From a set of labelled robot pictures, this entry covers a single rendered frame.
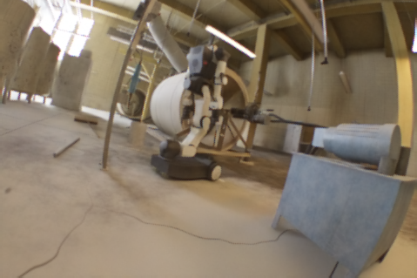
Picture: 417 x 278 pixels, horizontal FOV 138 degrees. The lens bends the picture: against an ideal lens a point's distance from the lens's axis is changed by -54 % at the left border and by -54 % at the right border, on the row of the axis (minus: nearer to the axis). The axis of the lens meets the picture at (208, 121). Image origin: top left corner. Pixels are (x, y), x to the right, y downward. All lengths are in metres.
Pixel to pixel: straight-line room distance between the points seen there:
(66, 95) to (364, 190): 7.89
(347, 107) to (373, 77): 2.33
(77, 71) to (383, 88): 14.25
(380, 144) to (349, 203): 0.29
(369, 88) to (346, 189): 9.96
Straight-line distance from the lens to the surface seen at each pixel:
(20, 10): 4.26
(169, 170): 1.58
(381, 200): 0.78
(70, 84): 7.65
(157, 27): 7.33
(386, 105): 10.45
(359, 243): 0.84
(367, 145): 0.92
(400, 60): 6.47
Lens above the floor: 0.57
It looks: 2 degrees up
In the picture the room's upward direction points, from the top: 13 degrees clockwise
